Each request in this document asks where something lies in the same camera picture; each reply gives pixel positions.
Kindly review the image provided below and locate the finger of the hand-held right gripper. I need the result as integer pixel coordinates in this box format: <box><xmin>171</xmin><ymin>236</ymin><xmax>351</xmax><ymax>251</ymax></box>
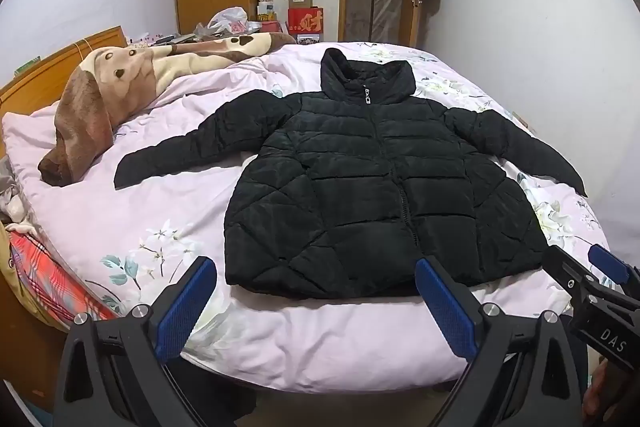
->
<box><xmin>542</xmin><ymin>245</ymin><xmax>603</xmax><ymax>308</ymax></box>
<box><xmin>587</xmin><ymin>243</ymin><xmax>640</xmax><ymax>303</ymax></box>

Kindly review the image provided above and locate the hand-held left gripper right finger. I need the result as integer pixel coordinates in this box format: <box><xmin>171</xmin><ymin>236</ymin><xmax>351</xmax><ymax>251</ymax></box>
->
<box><xmin>415</xmin><ymin>256</ymin><xmax>586</xmax><ymax>427</ymax></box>

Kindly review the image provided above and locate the pink floral duvet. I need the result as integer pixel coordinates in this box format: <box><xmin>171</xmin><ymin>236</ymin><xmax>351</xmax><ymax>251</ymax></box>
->
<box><xmin>2</xmin><ymin>41</ymin><xmax>613</xmax><ymax>395</ymax></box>

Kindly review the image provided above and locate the black puffer jacket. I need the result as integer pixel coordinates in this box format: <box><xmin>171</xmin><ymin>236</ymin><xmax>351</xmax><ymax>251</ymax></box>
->
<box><xmin>114</xmin><ymin>48</ymin><xmax>588</xmax><ymax>300</ymax></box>

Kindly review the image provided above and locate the grey white clothes pile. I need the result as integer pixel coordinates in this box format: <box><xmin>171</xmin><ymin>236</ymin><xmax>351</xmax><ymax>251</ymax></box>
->
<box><xmin>0</xmin><ymin>154</ymin><xmax>28</xmax><ymax>228</ymax></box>

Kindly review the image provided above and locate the white plastic bag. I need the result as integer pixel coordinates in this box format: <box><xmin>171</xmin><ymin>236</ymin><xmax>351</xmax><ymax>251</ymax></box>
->
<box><xmin>194</xmin><ymin>7</ymin><xmax>250</xmax><ymax>38</ymax></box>

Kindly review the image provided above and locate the brown spotted fleece blanket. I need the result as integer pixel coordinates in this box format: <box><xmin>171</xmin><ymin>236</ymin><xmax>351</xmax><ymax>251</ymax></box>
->
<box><xmin>37</xmin><ymin>31</ymin><xmax>297</xmax><ymax>186</ymax></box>

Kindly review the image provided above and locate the red plaid cloth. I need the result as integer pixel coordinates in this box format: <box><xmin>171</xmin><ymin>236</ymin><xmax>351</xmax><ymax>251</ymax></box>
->
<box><xmin>7</xmin><ymin>231</ymin><xmax>118</xmax><ymax>325</ymax></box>

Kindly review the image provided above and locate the wooden headboard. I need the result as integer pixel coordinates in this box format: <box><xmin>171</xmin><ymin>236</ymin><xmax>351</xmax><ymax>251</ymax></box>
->
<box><xmin>0</xmin><ymin>26</ymin><xmax>128</xmax><ymax>158</ymax></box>

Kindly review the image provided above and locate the red gift box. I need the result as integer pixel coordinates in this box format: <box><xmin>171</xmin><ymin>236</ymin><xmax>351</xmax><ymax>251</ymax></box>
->
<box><xmin>287</xmin><ymin>7</ymin><xmax>325</xmax><ymax>38</ymax></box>

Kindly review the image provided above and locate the person's right hand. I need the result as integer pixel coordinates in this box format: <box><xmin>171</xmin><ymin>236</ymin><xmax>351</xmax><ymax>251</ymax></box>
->
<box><xmin>582</xmin><ymin>356</ymin><xmax>640</xmax><ymax>425</ymax></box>

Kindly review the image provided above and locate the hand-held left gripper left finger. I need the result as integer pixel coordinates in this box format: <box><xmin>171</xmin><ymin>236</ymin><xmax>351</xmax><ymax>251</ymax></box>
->
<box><xmin>52</xmin><ymin>256</ymin><xmax>236</xmax><ymax>427</ymax></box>

